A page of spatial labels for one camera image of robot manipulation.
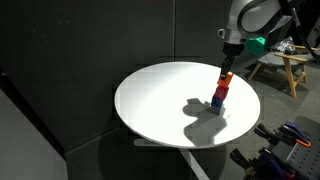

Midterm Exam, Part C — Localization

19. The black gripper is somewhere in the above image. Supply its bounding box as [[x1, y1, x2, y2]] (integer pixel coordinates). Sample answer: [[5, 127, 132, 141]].
[[220, 42, 245, 80]]

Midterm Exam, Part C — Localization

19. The orange toy block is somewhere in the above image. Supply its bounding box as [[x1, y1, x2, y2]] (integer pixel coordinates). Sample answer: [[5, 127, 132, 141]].
[[217, 72, 233, 88]]

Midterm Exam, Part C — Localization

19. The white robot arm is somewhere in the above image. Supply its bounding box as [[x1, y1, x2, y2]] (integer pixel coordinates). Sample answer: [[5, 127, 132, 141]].
[[218, 0, 292, 80]]

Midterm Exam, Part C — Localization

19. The magenta toy block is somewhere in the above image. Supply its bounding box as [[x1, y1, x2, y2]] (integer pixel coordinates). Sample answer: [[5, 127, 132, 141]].
[[214, 86, 229, 100]]

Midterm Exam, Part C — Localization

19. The blue toy block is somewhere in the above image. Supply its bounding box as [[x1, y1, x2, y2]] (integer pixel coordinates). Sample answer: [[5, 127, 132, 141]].
[[211, 97, 223, 108]]

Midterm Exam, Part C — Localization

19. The crumpled silver foil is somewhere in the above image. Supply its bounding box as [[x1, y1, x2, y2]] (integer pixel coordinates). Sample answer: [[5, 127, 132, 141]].
[[270, 36, 296, 54]]

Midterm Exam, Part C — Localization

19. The round white table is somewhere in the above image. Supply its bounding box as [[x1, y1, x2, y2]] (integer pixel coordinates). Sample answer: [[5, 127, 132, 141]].
[[114, 62, 260, 180]]

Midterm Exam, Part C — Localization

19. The purple orange spring clamp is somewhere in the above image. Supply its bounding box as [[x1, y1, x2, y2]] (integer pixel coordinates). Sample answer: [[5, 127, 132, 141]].
[[279, 122, 311, 147]]

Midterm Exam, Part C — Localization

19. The purple spring clamp front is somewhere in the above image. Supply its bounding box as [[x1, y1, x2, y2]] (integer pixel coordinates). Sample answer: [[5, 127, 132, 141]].
[[230, 148, 296, 180]]

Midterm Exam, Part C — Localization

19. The black perforated workbench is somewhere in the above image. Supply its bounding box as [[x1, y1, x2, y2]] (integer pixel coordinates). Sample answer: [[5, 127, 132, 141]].
[[268, 116, 320, 180]]

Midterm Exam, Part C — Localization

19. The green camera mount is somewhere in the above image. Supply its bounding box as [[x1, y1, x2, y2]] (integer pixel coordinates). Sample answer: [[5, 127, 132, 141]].
[[246, 37, 266, 56]]

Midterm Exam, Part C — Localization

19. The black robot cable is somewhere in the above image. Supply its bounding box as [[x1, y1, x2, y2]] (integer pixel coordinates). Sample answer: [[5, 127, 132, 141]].
[[279, 0, 320, 64]]

